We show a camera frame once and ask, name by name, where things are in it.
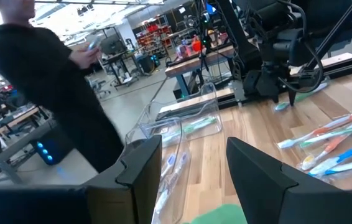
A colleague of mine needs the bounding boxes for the shelf with red bins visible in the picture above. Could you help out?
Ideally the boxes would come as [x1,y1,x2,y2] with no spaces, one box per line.
[135,22,177,58]

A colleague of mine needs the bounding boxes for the clear plastic bin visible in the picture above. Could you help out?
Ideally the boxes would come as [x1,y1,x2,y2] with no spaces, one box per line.
[138,116,195,224]
[125,82,224,147]

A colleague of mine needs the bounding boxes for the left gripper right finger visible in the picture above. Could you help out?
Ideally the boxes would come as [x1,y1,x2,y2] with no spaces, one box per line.
[226,137,352,224]

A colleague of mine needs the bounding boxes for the black computer tower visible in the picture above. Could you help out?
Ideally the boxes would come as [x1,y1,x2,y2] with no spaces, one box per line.
[29,124,76,166]

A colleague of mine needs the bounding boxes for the grey office chair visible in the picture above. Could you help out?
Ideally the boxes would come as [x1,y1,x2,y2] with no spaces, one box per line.
[86,78,112,100]

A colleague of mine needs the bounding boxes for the person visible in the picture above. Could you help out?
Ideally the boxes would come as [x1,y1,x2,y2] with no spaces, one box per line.
[0,0,126,174]

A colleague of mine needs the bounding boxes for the purple toothbrush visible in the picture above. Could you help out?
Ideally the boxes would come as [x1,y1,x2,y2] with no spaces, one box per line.
[154,151,191,215]
[162,152,178,181]

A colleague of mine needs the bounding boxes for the wooden workbench metal legs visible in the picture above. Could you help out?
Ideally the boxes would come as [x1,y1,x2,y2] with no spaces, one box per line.
[0,105,54,184]

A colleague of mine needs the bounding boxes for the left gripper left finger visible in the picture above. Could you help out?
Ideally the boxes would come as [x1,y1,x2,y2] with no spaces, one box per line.
[0,135,164,224]

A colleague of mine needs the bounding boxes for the smartphone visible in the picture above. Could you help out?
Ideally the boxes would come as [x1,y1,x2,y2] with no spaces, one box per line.
[87,36,103,52]

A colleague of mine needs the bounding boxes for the orange wrapped toothbrush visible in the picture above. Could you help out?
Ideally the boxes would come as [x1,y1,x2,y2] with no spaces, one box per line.
[299,129,352,171]
[276,111,352,150]

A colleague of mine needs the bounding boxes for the green cloth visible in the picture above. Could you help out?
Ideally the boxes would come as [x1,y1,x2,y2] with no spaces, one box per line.
[183,203,248,224]

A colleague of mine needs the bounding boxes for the black standing desk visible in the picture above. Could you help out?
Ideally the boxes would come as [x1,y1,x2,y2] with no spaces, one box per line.
[100,33,154,91]

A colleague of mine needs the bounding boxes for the orange plastic container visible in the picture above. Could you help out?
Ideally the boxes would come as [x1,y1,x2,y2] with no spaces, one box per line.
[191,39,203,53]

